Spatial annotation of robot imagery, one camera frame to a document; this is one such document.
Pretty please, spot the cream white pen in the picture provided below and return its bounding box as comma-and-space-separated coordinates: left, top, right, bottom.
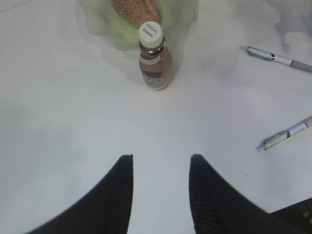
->
255, 116, 312, 152

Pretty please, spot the brown drink bottle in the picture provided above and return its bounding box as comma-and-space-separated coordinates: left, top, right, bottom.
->
138, 21, 174, 90

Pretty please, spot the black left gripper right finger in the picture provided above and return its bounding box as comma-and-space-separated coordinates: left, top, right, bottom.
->
189, 155, 303, 234

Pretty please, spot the teal white pen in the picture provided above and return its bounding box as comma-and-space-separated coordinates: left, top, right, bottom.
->
240, 46, 312, 73

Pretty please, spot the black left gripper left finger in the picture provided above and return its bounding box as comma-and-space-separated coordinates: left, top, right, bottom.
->
31, 155, 134, 234

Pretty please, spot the sesame bread roll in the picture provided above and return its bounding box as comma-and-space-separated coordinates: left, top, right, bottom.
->
110, 0, 159, 27

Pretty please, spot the green ruffled glass plate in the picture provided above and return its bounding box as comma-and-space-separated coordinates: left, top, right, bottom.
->
79, 0, 198, 51

